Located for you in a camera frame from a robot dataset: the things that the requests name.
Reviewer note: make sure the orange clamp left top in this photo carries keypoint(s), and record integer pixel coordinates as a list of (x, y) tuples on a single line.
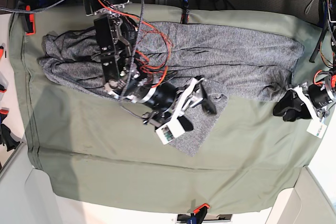
[(28, 21)]

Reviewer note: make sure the orange black clamp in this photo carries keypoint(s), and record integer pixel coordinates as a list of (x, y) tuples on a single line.
[(199, 214), (185, 12)]

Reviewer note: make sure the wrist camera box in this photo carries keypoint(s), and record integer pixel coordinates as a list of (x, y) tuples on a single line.
[(170, 131), (317, 128)]

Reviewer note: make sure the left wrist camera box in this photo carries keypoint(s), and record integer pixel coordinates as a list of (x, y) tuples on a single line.
[(317, 128)]

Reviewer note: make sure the orange black bottom clamp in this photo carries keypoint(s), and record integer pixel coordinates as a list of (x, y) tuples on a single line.
[(199, 214)]

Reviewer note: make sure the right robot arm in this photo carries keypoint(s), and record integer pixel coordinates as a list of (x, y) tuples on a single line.
[(128, 75)]

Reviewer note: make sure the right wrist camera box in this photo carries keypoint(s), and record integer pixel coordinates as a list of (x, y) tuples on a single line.
[(170, 131)]

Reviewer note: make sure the grey T-shirt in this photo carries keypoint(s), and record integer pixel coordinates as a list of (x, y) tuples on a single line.
[(236, 62)]

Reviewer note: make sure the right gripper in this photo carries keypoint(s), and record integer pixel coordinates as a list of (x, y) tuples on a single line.
[(170, 102)]

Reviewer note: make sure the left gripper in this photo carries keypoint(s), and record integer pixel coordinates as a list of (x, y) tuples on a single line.
[(301, 101)]

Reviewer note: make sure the orange black top clamp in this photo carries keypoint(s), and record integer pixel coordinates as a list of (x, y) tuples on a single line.
[(185, 12)]

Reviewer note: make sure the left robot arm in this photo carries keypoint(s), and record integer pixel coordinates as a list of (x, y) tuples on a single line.
[(325, 48)]

